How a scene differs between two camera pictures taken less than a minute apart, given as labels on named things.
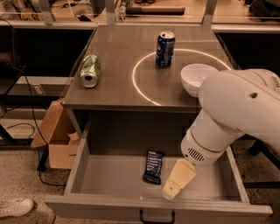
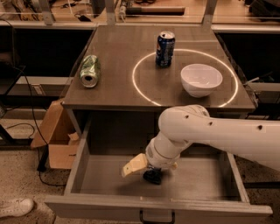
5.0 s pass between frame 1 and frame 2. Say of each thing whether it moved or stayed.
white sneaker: stayed
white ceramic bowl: stayed
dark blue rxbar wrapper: stayed
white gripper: moved
